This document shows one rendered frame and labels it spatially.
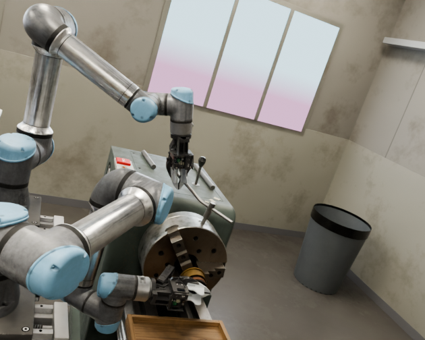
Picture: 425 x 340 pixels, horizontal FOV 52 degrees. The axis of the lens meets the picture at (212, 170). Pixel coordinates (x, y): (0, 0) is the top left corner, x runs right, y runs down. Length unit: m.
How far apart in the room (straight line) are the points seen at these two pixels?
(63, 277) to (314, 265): 3.46
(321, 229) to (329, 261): 0.31
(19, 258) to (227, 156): 3.78
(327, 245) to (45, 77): 3.14
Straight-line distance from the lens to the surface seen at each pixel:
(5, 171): 1.46
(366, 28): 5.08
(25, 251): 0.94
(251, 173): 4.76
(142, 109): 1.30
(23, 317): 1.10
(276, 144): 4.77
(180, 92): 1.42
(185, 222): 1.56
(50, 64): 1.52
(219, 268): 1.61
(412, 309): 4.42
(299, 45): 4.63
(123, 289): 1.37
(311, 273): 4.27
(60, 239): 0.95
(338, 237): 4.08
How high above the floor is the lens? 1.84
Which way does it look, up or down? 15 degrees down
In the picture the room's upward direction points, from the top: 18 degrees clockwise
